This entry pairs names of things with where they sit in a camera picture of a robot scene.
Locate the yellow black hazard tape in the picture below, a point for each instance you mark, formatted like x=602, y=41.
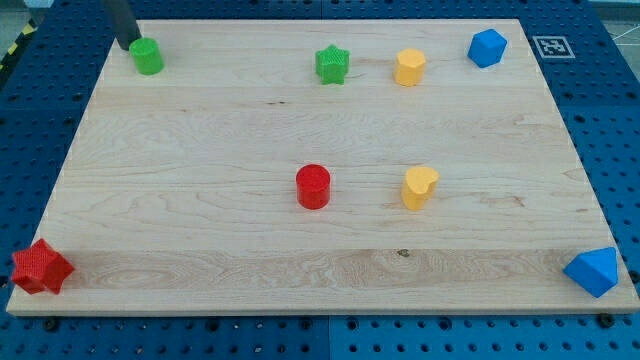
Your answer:
x=18, y=47

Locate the green star block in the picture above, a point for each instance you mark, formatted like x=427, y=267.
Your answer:
x=332, y=64

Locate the blue triangular prism block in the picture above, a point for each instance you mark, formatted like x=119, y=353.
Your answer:
x=596, y=271

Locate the red cylinder block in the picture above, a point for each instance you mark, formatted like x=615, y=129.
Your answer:
x=313, y=186

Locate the yellow hexagon block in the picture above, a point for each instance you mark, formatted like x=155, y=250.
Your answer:
x=409, y=67

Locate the light wooden board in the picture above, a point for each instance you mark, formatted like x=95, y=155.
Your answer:
x=178, y=196

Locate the green cylinder block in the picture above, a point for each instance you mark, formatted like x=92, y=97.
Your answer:
x=146, y=55

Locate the yellow heart block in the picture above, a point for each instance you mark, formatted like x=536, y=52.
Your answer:
x=418, y=186

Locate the dark cylindrical robot end effector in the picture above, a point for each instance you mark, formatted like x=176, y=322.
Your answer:
x=123, y=21

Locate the blue cube block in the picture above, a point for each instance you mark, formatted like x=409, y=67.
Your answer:
x=487, y=48

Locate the red star block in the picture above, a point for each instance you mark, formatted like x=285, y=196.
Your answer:
x=40, y=268

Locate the white fiducial marker tag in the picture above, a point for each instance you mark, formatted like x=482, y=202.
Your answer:
x=553, y=47

